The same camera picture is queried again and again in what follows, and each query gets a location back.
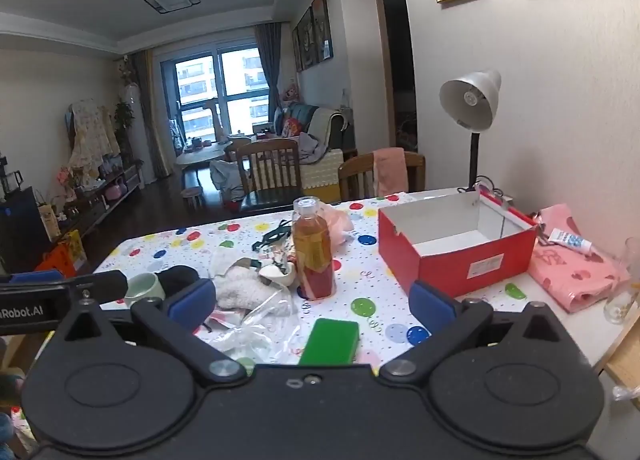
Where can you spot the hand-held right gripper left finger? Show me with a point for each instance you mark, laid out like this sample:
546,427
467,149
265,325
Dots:
192,301

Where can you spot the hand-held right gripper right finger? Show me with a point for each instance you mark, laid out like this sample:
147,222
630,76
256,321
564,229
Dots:
431,304

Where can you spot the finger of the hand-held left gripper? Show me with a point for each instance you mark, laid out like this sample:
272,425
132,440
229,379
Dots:
97,286
35,276

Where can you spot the white fluffy cloth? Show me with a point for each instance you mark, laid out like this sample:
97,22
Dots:
240,290

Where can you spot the red cardboard box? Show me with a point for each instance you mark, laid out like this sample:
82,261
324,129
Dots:
470,265

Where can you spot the clear plastic bag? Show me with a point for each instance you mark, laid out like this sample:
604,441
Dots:
260,330

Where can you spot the pink plastic bag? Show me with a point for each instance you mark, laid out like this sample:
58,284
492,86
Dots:
340,222

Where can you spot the yellow bag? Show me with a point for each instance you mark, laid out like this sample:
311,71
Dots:
74,247

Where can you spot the mint green cup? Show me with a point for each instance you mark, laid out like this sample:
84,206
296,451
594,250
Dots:
142,290

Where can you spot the black appliance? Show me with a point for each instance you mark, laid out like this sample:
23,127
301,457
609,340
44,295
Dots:
20,230

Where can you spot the brown paper bag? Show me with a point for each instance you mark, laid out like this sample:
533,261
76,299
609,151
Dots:
48,222

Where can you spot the balloon print tablecloth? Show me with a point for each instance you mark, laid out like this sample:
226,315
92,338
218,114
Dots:
370,275

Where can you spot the low tv cabinet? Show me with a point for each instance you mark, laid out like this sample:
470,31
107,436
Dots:
110,190

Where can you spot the pink kettle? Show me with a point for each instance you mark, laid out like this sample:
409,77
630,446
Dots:
115,190

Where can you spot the small wooden stool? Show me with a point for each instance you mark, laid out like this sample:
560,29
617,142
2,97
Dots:
191,194

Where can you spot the green rectangular block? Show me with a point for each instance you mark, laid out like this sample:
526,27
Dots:
330,342

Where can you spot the orange drink bottle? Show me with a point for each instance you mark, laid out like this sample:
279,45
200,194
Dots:
312,250

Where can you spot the pink towel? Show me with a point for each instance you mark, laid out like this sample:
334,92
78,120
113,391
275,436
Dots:
390,172

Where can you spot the brown wooden chair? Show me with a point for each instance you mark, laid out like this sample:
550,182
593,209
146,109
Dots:
357,179

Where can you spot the round coffee table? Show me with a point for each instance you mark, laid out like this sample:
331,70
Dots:
202,155

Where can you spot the dark wooden chair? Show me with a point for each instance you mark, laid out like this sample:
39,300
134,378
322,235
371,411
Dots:
267,174

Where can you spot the white cream tube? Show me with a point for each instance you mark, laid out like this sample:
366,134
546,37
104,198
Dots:
567,240

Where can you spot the floral hanging cloth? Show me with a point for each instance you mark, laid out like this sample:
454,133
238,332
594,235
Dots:
92,134

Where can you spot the green potted plant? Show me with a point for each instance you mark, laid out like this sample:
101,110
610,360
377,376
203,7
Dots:
124,124

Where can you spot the brown curtain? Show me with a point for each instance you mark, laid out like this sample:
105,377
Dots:
150,114

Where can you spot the white standing air conditioner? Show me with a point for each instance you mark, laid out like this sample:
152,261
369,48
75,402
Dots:
134,109

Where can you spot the clear drinking glass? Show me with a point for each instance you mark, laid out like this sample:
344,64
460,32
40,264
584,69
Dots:
625,290

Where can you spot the grey blanket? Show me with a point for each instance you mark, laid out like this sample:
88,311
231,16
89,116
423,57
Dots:
312,147

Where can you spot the sofa with cream cover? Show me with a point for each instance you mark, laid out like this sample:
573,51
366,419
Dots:
325,139

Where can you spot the red cushion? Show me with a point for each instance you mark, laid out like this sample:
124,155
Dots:
292,127

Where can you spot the large window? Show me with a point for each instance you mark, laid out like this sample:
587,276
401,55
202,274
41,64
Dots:
220,89

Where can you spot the white desk lamp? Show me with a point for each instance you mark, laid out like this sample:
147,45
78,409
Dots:
472,94

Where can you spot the grey curtain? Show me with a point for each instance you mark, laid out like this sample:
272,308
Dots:
270,69

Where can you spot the dark framed wall pictures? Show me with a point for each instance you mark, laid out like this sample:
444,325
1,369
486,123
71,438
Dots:
315,34

